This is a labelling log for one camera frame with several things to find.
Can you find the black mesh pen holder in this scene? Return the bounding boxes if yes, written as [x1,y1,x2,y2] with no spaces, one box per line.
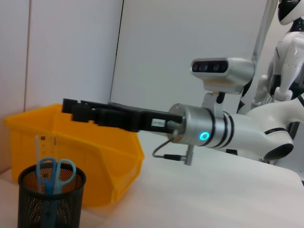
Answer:
[18,162,87,228]

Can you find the clear plastic ruler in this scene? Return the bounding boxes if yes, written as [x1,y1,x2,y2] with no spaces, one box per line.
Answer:
[35,135,59,193]

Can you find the silver black right camera box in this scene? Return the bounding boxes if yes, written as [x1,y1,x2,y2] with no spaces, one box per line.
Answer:
[191,57,255,96]

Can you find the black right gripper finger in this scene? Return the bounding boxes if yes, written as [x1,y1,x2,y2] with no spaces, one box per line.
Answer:
[62,98,109,114]
[71,105,101,126]

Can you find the yellow plastic bin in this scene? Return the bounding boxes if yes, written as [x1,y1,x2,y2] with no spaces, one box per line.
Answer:
[3,103,145,209]

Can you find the grey slanted pole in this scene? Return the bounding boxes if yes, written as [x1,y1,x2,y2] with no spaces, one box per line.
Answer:
[251,0,278,72]

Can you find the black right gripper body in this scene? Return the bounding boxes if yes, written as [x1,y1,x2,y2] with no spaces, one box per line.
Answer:
[94,101,185,135]

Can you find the white black humanoid robot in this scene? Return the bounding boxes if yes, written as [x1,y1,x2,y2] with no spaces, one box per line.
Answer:
[237,0,304,114]

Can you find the blue scissors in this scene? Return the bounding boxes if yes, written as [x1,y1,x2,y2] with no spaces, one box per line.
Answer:
[35,157,77,214]

